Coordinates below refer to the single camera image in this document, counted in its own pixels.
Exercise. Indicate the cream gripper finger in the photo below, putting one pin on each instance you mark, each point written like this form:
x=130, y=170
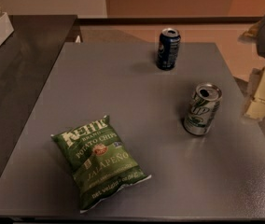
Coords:
x=251, y=34
x=255, y=103

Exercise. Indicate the silver green 7up can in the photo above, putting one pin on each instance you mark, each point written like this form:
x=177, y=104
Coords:
x=203, y=105

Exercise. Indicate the blue soda can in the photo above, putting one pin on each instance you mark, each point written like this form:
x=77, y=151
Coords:
x=169, y=43

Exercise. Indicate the green jalapeno chip bag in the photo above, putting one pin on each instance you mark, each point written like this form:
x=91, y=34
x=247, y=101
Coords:
x=100, y=163

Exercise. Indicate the dark side table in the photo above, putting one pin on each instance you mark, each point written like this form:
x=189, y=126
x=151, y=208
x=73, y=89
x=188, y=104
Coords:
x=26, y=59

